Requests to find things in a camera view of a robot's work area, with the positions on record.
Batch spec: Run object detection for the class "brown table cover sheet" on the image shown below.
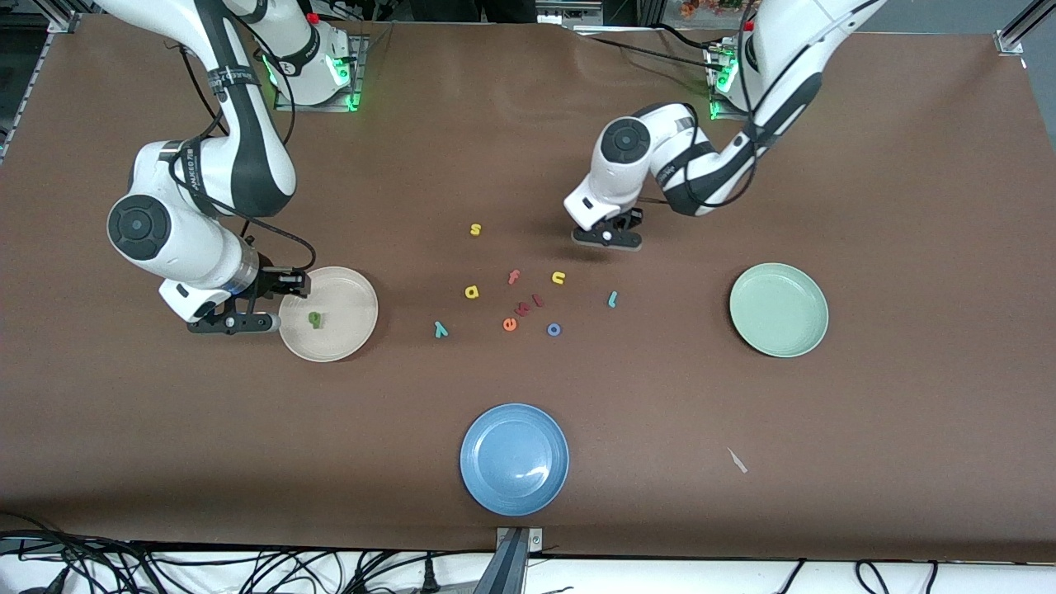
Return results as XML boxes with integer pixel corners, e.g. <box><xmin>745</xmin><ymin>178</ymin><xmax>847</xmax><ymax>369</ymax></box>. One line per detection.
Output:
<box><xmin>0</xmin><ymin>15</ymin><xmax>1056</xmax><ymax>563</ymax></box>

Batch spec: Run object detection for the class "metal camera stand bracket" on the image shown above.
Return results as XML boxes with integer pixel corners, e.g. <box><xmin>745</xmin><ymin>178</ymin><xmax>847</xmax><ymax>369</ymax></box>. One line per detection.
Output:
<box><xmin>474</xmin><ymin>526</ymin><xmax>545</xmax><ymax>594</ymax></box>

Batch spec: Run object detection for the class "pale green plate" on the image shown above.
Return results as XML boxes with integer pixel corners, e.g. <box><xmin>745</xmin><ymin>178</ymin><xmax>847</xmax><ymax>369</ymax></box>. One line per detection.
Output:
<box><xmin>728</xmin><ymin>262</ymin><xmax>829</xmax><ymax>359</ymax></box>

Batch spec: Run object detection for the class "black cable bundle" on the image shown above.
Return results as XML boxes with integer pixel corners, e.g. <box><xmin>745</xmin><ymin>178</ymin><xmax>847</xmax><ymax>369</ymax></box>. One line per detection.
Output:
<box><xmin>0</xmin><ymin>511</ymin><xmax>496</xmax><ymax>594</ymax></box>

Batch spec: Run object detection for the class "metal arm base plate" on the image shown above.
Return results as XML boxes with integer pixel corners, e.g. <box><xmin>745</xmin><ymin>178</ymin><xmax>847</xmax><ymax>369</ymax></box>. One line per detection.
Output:
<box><xmin>705</xmin><ymin>37</ymin><xmax>747</xmax><ymax>123</ymax></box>
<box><xmin>274</xmin><ymin>35</ymin><xmax>365</xmax><ymax>113</ymax></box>

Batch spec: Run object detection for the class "grey white box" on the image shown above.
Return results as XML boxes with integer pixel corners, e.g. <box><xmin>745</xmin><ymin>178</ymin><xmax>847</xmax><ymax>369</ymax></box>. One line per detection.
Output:
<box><xmin>536</xmin><ymin>0</ymin><xmax>605</xmax><ymax>26</ymax></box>

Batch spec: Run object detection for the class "beige brown plate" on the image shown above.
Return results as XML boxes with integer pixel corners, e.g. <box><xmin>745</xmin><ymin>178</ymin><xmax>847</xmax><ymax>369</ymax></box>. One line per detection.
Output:
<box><xmin>279</xmin><ymin>266</ymin><xmax>380</xmax><ymax>363</ymax></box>

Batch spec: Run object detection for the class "black base cable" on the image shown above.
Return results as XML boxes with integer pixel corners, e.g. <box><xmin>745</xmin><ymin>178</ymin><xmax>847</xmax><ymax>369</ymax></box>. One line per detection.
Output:
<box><xmin>577</xmin><ymin>33</ymin><xmax>727</xmax><ymax>71</ymax></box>
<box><xmin>652</xmin><ymin>22</ymin><xmax>743</xmax><ymax>49</ymax></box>

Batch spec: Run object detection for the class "blue plate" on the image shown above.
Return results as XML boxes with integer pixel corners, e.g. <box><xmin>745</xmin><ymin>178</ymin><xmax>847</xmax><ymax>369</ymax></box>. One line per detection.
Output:
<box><xmin>460</xmin><ymin>403</ymin><xmax>570</xmax><ymax>517</ymax></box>

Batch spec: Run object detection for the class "aluminium frame rail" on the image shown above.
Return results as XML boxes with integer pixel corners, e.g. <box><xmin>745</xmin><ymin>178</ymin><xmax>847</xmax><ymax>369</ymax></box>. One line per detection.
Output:
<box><xmin>994</xmin><ymin>0</ymin><xmax>1056</xmax><ymax>57</ymax></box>
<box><xmin>0</xmin><ymin>12</ymin><xmax>83</xmax><ymax>162</ymax></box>

